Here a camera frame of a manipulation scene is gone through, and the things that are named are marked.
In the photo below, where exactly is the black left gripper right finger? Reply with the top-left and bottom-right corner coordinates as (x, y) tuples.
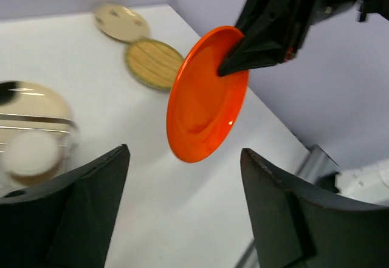
(240, 148), (388, 267)

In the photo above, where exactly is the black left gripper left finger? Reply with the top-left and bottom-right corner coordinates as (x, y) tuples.
(1, 144), (130, 267)

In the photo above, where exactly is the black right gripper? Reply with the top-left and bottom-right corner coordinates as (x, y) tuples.
(218, 0), (388, 77)

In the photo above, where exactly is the steel cup brown band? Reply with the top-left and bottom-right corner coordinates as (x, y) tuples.
(1, 131), (64, 188)

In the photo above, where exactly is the orange plastic plate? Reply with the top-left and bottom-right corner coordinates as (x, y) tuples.
(166, 26), (249, 163)

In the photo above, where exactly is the woven bamboo tray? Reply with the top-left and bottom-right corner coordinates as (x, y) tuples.
(124, 38), (184, 91)

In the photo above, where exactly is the beige plate green spot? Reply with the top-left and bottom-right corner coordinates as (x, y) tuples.
(1, 81), (72, 137)

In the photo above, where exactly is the beige patterned plate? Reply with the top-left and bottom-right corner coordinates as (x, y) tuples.
(93, 4), (150, 43)

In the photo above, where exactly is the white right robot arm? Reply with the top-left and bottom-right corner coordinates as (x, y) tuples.
(218, 0), (388, 205)

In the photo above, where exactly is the aluminium rail frame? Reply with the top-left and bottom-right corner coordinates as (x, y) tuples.
(235, 145), (340, 268)

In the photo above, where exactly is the wire dish rack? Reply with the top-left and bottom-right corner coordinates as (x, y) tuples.
(1, 113), (80, 196)

